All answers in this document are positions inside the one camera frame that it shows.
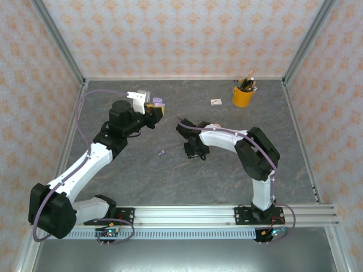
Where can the purple round earbud case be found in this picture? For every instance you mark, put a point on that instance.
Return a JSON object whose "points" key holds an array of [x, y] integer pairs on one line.
{"points": [[157, 101]]}

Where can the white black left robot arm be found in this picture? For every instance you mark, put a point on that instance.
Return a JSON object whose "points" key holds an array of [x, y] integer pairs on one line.
{"points": [[85, 167]]}

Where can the small white eraser box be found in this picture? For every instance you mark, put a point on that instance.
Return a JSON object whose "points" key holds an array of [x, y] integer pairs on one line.
{"points": [[216, 102]]}

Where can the yellow metal pen bucket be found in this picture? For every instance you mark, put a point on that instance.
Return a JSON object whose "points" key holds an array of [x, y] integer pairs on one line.
{"points": [[241, 99]]}

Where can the blue pen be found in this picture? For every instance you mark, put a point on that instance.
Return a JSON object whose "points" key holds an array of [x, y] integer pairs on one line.
{"points": [[236, 84]]}

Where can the black marker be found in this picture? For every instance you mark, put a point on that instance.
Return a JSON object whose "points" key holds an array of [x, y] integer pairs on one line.
{"points": [[247, 85]]}

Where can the pencil with white tip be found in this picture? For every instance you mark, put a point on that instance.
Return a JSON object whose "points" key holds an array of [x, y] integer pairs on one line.
{"points": [[249, 76]]}

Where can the grey metal sheet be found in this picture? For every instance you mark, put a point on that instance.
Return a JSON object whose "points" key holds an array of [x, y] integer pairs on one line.
{"points": [[184, 258]]}

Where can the small controller circuit board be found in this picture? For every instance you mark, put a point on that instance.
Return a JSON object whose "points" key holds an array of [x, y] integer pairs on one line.
{"points": [[109, 233], [273, 233]]}

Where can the aluminium table side rail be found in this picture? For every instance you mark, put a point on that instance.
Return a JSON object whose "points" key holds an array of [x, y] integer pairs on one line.
{"points": [[295, 119], [67, 141]]}

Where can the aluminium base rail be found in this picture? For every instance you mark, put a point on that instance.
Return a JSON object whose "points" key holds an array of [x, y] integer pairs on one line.
{"points": [[184, 215]]}

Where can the aluminium corner post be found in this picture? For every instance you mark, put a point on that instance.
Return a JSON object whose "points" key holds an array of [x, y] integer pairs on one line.
{"points": [[56, 39], [309, 39]]}

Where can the aluminium frame leg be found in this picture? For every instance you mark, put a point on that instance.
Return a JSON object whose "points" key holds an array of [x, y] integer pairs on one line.
{"points": [[28, 249], [339, 249]]}

